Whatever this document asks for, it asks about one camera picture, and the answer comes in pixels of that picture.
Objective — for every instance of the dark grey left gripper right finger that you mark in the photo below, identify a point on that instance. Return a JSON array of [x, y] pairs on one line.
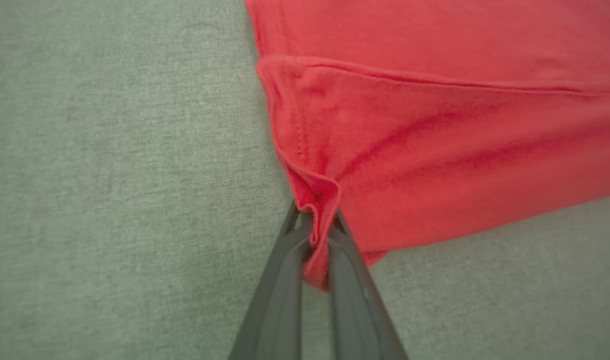
[[357, 310]]

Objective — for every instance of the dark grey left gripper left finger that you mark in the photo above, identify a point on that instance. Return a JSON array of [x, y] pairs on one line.
[[275, 310]]

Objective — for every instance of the red Bulls basketball jersey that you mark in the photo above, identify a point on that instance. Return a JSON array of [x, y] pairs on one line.
[[435, 125]]

